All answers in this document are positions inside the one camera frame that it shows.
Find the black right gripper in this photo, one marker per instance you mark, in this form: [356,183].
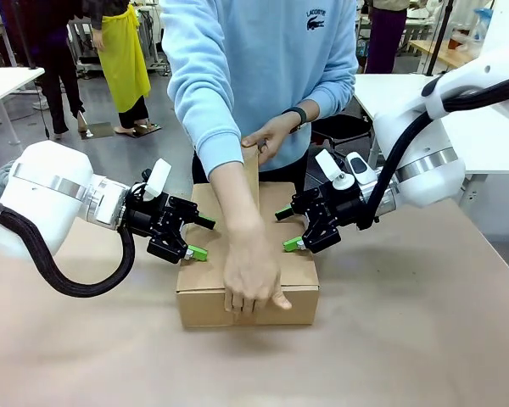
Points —
[341,205]

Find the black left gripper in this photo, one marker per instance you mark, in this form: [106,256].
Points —
[159,216]

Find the brown cardboard box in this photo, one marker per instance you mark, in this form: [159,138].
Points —
[299,303]

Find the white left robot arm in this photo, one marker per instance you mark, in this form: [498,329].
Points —
[46,195]

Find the person's right forearm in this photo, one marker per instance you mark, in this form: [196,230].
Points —
[235,195]

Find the person's left forearm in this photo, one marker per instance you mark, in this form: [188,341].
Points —
[311,106]

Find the person's right hand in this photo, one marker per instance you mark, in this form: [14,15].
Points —
[252,267]

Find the person's left hand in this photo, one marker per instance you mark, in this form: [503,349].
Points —
[275,135]

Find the black office chair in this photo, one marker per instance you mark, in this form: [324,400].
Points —
[343,131]

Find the dark green wristwatch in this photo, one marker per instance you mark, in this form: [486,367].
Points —
[298,113]

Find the flat metal floor plate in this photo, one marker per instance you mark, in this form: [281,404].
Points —
[96,129]

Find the person in blue sweater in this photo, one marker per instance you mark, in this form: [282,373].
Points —
[254,59]

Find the bystander in yellow apron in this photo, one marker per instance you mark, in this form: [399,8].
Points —
[123,63]

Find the bystander in purple trousers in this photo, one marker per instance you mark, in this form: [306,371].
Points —
[386,38]

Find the wooden workbench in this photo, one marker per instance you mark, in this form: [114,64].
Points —
[428,48]

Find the bystander in dark clothes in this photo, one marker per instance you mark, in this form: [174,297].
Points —
[57,63]

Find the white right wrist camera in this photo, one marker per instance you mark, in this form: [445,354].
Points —
[328,167]

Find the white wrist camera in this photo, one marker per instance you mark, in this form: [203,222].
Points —
[328,167]
[159,178]

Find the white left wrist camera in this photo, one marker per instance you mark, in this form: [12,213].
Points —
[159,178]

